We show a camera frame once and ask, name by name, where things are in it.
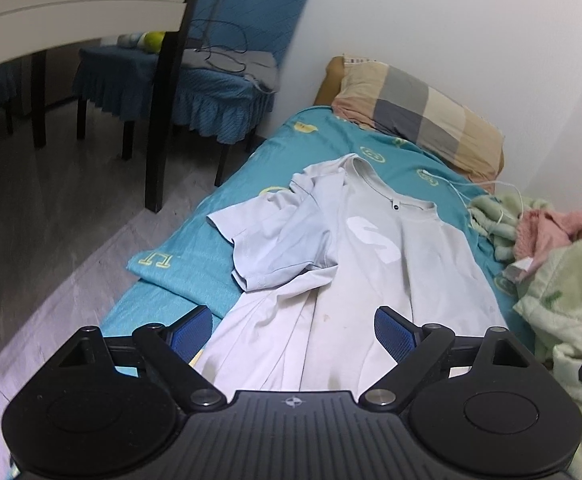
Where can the plaid pillow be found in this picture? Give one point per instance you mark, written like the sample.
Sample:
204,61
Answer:
378,96

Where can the pink fleece garment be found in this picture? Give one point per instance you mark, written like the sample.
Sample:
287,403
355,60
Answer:
539,231

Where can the white t-shirt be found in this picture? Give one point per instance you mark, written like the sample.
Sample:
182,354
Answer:
314,262

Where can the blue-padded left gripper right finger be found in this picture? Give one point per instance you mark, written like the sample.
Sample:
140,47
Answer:
419,353

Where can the green fleece blanket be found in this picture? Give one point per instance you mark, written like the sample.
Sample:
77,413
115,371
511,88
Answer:
549,298

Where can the blue covered chair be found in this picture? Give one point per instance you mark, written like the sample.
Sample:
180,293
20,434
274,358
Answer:
229,72

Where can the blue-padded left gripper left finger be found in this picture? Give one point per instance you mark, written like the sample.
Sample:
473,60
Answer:
169,351

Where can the teal patterned bed sheet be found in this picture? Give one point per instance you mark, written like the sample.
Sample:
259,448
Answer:
97,410

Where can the green plush toy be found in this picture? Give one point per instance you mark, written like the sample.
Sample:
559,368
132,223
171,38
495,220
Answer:
149,42

